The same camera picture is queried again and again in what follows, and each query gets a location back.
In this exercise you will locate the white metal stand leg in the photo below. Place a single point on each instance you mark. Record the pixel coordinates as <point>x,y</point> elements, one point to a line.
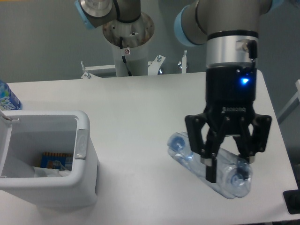
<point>291,105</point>

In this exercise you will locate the white plastic trash can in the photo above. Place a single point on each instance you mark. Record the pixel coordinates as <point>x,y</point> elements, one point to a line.
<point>26,135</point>

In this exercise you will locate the white metal bracket frame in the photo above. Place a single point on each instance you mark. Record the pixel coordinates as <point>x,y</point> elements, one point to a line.
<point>154,68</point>

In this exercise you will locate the blue labelled water bottle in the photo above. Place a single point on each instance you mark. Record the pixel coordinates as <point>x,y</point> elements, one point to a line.
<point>8,100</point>

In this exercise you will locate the blue orange snack packet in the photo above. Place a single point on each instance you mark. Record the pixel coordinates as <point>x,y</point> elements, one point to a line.
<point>61,161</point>

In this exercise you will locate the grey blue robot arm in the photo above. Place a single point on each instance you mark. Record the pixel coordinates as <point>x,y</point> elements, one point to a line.
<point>229,28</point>

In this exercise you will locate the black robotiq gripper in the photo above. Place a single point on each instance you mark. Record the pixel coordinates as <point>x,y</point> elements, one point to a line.
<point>230,92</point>

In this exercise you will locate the black clamp at table edge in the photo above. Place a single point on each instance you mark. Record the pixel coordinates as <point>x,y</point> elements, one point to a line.
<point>292,200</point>

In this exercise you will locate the crushed clear plastic bottle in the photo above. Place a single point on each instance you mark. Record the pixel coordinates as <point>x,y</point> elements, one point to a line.
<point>234,174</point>

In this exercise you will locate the white paper wrapper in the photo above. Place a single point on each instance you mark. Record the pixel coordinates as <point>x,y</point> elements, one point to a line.
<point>45,172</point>

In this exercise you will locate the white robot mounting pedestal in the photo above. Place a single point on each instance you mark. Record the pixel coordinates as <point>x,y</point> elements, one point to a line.
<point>130,44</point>

